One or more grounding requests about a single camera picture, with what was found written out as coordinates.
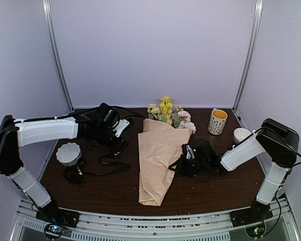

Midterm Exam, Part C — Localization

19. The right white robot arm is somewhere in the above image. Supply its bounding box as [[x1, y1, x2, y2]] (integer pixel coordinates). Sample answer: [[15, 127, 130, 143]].
[[168, 118, 299, 222]]

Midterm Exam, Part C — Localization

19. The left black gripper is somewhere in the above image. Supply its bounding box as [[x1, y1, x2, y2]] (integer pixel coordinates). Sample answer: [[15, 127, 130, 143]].
[[94, 126, 127, 155]]

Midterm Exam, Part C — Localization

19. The patterned mug with yellow inside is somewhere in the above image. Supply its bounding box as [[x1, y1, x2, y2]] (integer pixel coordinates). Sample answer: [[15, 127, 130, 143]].
[[208, 108, 228, 136]]

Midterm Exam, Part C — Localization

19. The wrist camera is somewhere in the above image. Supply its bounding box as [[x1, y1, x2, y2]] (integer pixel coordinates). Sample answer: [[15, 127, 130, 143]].
[[113, 119, 130, 138], [182, 144, 195, 160]]

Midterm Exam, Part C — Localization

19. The small white patterned bowl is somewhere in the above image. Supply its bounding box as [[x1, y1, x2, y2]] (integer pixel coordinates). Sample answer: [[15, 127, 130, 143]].
[[233, 128, 252, 145]]

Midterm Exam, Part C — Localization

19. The pink fake flower stem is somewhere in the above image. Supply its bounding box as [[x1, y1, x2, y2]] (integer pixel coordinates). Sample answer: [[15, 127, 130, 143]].
[[171, 105, 196, 134]]

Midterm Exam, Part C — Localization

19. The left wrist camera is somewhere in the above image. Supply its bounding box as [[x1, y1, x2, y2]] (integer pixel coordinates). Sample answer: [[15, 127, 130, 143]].
[[113, 119, 130, 138]]

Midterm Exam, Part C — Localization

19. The left aluminium frame post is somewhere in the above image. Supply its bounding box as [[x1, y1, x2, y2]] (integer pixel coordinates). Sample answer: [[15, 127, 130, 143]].
[[42, 0, 74, 112]]

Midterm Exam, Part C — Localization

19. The right aluminium frame post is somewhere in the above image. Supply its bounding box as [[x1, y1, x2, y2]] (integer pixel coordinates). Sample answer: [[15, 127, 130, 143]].
[[232, 0, 264, 113]]

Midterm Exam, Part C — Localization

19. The white scalloped bowl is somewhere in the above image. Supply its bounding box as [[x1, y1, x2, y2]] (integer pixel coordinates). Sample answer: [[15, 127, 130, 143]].
[[56, 143, 81, 167]]

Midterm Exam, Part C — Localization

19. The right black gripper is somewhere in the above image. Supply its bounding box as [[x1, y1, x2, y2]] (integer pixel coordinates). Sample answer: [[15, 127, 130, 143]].
[[169, 154, 208, 178]]

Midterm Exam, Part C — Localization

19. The aluminium frame post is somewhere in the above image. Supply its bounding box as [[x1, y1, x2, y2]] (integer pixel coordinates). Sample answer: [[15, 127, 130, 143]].
[[42, 0, 74, 112], [232, 0, 264, 113]]

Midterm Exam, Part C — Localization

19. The pale yellow fake flower stem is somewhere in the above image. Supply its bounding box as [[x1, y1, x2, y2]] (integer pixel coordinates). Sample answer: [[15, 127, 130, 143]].
[[147, 103, 161, 120]]

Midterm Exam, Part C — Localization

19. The pink and green wrapping paper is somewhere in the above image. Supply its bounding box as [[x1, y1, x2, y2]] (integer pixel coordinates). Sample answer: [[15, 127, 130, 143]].
[[138, 118, 192, 206]]

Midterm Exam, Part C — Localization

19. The front aluminium rail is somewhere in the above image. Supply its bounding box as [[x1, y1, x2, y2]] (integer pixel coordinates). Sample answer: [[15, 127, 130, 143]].
[[9, 197, 300, 241]]

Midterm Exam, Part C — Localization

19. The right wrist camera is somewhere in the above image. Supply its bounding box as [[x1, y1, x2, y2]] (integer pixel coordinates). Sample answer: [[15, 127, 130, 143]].
[[182, 144, 195, 160]]

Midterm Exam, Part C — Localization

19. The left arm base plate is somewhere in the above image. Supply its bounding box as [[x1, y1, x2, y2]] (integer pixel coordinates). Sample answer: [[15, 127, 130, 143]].
[[36, 209, 80, 228]]

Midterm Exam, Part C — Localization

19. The bright yellow fake flower stem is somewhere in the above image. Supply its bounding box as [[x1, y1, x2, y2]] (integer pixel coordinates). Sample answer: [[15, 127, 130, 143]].
[[159, 96, 174, 125]]

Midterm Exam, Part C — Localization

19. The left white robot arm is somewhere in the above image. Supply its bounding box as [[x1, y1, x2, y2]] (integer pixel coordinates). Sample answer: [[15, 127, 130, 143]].
[[0, 103, 130, 223]]

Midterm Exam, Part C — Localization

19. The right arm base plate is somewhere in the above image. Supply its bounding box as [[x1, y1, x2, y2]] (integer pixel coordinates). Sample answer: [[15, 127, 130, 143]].
[[229, 208, 273, 227]]

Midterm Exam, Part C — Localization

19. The black ribbon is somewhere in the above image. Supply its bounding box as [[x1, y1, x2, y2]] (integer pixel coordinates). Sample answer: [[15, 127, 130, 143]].
[[63, 139, 131, 183]]

